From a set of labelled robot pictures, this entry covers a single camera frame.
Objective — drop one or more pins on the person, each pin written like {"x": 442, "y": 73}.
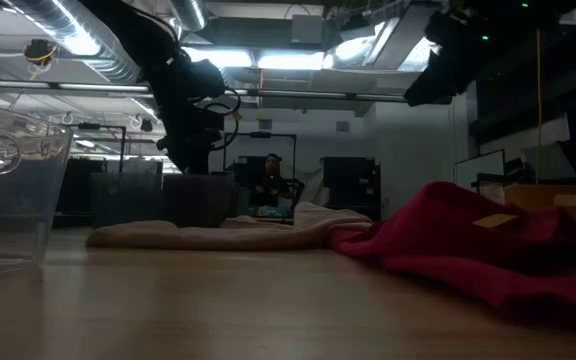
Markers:
{"x": 273, "y": 182}

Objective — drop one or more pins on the metal overhead rail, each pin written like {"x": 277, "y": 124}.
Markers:
{"x": 93, "y": 86}

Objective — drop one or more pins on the white board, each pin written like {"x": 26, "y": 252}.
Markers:
{"x": 478, "y": 170}

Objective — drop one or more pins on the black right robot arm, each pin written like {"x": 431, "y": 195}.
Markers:
{"x": 518, "y": 30}

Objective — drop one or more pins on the beige cloth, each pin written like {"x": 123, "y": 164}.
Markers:
{"x": 218, "y": 237}

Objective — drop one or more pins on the black rack cabinet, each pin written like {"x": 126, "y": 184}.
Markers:
{"x": 350, "y": 187}

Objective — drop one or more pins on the red cloth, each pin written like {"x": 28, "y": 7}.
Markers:
{"x": 443, "y": 235}

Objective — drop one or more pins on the silver ventilation duct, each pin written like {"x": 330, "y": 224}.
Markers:
{"x": 68, "y": 30}

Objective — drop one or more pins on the tan flat packet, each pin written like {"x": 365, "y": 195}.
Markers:
{"x": 495, "y": 220}

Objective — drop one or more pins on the clear plastic bin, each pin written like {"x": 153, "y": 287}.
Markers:
{"x": 18, "y": 225}

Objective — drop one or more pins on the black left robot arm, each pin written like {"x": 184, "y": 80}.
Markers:
{"x": 138, "y": 30}

